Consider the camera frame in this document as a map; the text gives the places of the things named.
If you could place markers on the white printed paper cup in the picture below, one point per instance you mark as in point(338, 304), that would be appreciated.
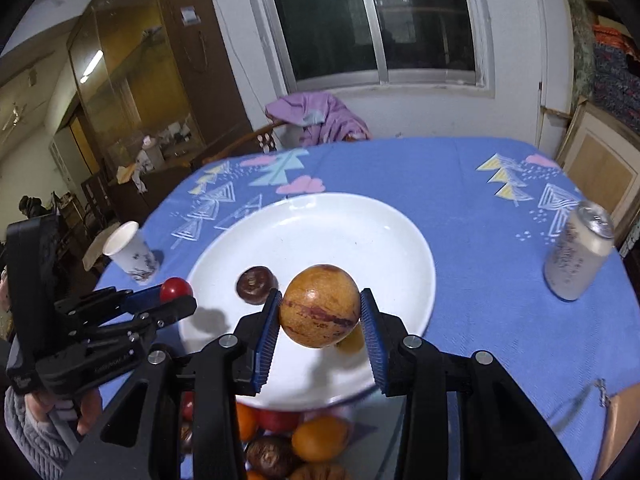
point(130, 255)

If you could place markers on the white door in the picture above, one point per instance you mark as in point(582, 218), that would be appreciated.
point(552, 60)

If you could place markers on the red tomato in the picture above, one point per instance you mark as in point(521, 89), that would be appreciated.
point(277, 421)
point(177, 289)

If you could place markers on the dark red plum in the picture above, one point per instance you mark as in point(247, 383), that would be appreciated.
point(187, 406)

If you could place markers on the wooden chair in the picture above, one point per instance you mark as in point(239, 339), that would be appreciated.
point(240, 141)

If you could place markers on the yellow citrus fruit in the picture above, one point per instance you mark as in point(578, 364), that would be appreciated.
point(352, 342)

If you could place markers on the paper sticker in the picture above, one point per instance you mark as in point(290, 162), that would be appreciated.
point(190, 15)

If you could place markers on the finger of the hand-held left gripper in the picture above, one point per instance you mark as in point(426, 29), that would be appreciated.
point(170, 308)
point(142, 301)

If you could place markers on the purple garment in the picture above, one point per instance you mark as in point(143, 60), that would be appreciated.
point(325, 115)

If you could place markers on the brown water chestnut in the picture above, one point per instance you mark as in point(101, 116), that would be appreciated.
point(270, 456)
point(186, 437)
point(256, 285)

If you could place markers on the white framed window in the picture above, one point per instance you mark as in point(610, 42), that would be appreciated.
point(350, 20)

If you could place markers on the wooden glass-door cabinet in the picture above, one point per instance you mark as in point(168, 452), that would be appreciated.
point(215, 35)

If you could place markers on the white drink can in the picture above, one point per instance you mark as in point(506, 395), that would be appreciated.
point(575, 260)

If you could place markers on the person's left hand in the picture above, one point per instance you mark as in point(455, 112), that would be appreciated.
point(91, 410)

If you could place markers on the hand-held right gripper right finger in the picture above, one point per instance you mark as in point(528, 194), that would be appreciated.
point(372, 340)

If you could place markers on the orange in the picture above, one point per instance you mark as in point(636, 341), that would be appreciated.
point(247, 422)
point(320, 440)

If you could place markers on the white plate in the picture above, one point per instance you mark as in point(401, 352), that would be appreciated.
point(325, 240)

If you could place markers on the blue printed tablecloth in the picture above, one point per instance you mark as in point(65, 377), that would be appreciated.
point(475, 240)

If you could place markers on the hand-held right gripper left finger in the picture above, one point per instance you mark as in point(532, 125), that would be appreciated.
point(267, 340)

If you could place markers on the cardboard box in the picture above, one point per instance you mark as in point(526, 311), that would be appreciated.
point(605, 170)

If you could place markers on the dark wooden sideboard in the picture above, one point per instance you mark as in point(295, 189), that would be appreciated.
point(160, 190)

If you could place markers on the person's left forearm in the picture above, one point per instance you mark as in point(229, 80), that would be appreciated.
point(35, 440)

